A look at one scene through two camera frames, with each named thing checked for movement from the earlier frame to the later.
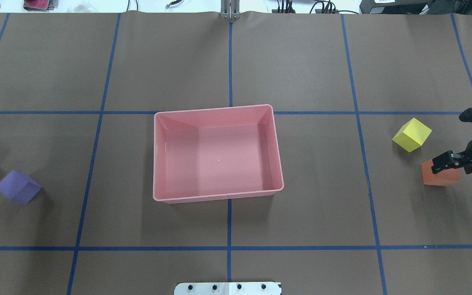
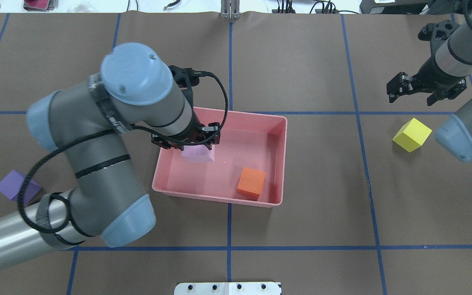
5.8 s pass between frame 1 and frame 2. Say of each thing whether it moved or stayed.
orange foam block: moved
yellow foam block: stayed
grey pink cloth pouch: stayed
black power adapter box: stayed
